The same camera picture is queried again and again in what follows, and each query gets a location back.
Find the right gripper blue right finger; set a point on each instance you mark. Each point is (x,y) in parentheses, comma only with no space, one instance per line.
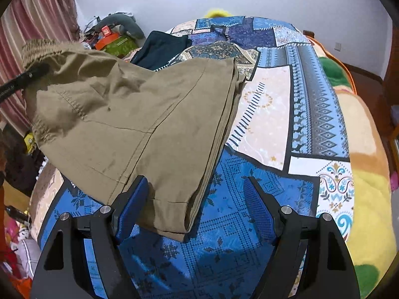
(309,252)

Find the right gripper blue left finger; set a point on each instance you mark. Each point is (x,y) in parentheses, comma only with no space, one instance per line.
(63,271)

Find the khaki olive pants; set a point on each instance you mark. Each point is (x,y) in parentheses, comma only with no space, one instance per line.
(102,122)

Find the orange fleece blanket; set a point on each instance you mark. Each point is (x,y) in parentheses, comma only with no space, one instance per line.
(371,241)

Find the striped red curtain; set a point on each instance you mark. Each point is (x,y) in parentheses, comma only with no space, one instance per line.
(24,20)

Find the orange box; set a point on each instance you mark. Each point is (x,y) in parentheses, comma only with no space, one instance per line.
(108,38)

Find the green storage basket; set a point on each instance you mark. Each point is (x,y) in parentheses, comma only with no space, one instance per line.
(121,47)

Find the dark navy folded garment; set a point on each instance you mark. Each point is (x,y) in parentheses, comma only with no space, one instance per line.
(158,49)

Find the blue patchwork bedspread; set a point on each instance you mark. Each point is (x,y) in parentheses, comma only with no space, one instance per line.
(288,133)

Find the yellow curved headboard tube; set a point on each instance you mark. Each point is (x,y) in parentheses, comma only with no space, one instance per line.
(217,13)

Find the white wall socket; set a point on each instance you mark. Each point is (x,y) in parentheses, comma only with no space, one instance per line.
(338,47)

